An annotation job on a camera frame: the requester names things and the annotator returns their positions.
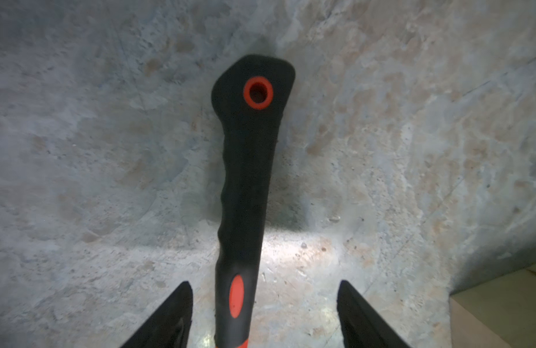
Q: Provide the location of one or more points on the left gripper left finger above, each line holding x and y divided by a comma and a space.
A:
169, 326

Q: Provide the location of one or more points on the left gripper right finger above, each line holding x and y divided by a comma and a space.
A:
361, 325

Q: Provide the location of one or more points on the claw hammer red black handle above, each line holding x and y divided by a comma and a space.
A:
249, 99

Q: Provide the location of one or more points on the wooden block with nails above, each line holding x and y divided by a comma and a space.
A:
498, 313

